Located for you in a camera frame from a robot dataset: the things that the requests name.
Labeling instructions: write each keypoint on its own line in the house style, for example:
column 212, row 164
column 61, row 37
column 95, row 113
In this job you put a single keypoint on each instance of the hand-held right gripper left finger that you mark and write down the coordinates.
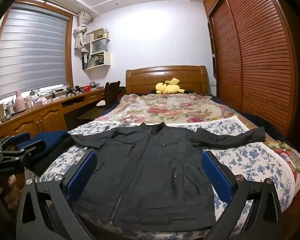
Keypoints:
column 82, row 175

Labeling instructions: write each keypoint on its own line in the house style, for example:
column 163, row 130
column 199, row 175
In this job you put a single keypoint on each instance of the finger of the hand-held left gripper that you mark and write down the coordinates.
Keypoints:
column 30, row 150
column 20, row 138

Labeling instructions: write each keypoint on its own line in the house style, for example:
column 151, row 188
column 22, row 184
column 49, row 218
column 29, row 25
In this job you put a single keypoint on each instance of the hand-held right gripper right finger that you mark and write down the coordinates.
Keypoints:
column 216, row 175

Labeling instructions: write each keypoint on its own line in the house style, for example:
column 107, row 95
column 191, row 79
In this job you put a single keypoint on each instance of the black jacket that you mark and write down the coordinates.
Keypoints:
column 150, row 167

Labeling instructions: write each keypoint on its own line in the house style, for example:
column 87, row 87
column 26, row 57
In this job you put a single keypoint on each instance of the person's left hand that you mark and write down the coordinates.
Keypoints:
column 13, row 188

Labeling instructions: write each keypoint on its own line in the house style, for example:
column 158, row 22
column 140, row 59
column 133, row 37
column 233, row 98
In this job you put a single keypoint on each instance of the navy folded cloth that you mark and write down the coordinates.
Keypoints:
column 50, row 140

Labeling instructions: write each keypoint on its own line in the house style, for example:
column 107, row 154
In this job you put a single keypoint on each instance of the black folded cloth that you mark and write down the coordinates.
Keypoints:
column 52, row 158

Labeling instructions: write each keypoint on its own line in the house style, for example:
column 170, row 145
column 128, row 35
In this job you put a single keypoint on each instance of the blue floral bed sheet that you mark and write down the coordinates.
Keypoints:
column 240, row 160

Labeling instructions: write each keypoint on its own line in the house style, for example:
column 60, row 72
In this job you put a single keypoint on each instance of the pink bottle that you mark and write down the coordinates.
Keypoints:
column 20, row 103

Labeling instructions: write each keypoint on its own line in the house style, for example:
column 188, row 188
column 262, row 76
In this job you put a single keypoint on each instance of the wooden desk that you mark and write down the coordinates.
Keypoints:
column 50, row 115

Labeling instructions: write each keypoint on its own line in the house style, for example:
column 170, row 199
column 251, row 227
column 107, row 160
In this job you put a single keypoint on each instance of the bed with floral bedding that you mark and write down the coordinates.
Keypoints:
column 170, row 107

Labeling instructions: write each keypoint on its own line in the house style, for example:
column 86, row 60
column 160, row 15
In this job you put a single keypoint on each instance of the red basket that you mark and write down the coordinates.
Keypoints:
column 86, row 89

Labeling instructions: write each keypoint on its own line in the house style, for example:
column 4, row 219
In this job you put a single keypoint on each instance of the grey window blind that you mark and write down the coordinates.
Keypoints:
column 32, row 52

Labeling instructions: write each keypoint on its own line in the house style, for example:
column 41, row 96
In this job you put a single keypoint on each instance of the dark wooden chair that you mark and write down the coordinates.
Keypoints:
column 112, row 92

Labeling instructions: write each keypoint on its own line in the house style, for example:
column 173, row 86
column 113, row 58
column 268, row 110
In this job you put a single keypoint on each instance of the yellow plush toy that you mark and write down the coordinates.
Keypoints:
column 168, row 87

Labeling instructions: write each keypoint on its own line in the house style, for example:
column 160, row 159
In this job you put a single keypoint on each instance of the black binder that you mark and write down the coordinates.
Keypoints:
column 84, row 60

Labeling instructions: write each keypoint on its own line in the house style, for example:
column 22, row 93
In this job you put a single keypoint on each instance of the stack of books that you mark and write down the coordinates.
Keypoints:
column 96, row 60

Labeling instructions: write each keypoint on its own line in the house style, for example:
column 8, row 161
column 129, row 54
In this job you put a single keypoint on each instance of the wooden headboard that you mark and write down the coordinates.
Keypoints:
column 145, row 80

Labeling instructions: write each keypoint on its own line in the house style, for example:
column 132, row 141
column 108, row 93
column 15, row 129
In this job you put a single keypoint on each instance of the tied white curtain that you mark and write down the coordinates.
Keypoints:
column 80, row 33

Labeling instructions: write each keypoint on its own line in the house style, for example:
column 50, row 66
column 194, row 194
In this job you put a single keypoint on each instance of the grey paper bag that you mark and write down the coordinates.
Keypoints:
column 99, row 46

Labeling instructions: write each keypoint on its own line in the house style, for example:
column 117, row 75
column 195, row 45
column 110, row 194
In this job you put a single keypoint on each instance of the wooden louvered wardrobe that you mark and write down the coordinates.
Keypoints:
column 255, row 55

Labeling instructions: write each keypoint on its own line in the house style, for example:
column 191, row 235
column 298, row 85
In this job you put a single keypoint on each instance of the wooden window frame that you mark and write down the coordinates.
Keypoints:
column 69, row 50

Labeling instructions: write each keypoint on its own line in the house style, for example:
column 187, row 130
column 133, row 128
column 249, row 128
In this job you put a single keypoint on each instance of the white wall shelf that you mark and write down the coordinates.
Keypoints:
column 107, row 58

